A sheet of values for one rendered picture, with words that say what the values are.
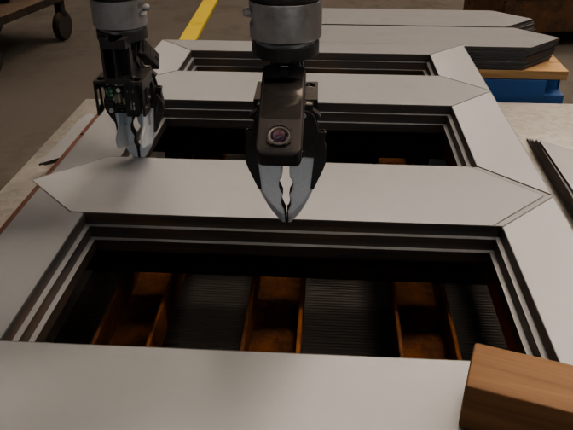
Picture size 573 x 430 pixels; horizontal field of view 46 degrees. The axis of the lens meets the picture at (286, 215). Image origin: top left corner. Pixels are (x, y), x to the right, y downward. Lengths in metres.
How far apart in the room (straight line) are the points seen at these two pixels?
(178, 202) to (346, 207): 0.23
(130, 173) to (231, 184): 0.16
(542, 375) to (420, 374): 0.12
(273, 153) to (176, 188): 0.35
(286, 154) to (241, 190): 0.33
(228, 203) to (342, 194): 0.16
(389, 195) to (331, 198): 0.08
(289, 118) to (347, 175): 0.36
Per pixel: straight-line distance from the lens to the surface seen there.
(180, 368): 0.67
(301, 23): 0.69
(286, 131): 0.67
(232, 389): 0.65
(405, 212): 0.93
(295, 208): 0.78
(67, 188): 1.03
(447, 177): 1.04
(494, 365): 0.62
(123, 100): 1.01
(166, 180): 1.02
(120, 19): 0.98
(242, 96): 1.33
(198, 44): 1.70
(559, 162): 1.33
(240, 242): 0.91
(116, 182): 1.02
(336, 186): 0.99
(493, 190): 1.02
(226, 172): 1.03
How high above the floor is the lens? 1.32
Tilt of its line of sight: 30 degrees down
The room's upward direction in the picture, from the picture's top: straight up
